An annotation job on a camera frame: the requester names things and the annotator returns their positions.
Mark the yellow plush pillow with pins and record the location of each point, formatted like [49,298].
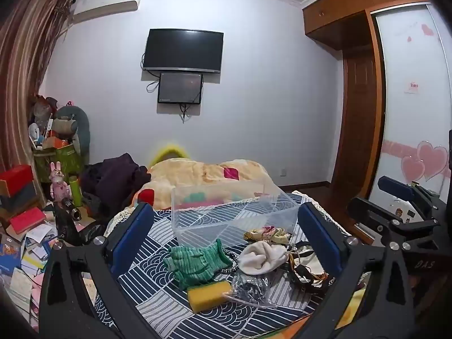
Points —
[169,152]

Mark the green paper bag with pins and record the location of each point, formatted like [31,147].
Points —
[60,160]

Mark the green knitted gloves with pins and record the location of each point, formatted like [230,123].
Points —
[197,265]

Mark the pile of toys and boxes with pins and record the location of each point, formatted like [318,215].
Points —
[42,120]

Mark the clear plastic bag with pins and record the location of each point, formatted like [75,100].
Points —
[250,287]

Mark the wall-mounted black television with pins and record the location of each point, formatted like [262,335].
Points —
[183,49]

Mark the white air conditioner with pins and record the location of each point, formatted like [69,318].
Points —
[106,3]

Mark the white heart-printed wardrobe door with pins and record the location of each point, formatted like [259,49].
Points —
[409,113]

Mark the small black wall monitor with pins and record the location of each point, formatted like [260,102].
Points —
[180,87]

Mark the grey plush toy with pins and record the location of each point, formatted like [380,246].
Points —
[76,127]

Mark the white wall socket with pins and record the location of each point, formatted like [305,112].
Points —
[283,172]

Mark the dark purple clothes pile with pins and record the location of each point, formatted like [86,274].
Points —
[113,180]

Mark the pile of papers and books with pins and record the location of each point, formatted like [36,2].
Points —
[24,272]

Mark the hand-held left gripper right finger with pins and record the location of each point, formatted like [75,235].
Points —
[317,236]

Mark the white knitted hat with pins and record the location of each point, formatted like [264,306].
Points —
[261,257]

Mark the pink rabbit doll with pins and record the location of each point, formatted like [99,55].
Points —
[59,183]

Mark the clear plastic storage box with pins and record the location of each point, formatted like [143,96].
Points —
[233,215]

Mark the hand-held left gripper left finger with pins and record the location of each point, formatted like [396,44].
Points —
[136,235]

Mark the floral fabric scrunchie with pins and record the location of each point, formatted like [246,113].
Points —
[265,233]

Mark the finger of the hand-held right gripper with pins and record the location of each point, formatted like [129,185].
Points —
[395,188]
[370,215]

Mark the green bottle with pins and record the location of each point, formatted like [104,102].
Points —
[76,190]

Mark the red book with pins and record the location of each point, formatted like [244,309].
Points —
[26,219]

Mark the striped brown curtain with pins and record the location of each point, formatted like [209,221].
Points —
[24,60]

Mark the yellow sponge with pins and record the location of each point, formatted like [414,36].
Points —
[208,295]

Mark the red box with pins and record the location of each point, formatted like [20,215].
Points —
[16,178]

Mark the blue wave-patterned bedsheet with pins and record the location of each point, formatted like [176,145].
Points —
[166,226]

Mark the yellow fleece blanket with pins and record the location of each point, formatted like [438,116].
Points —
[197,174]

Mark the wooden overhead cabinet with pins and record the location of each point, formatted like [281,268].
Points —
[339,7]

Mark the brown wooden door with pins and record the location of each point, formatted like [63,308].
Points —
[356,123]

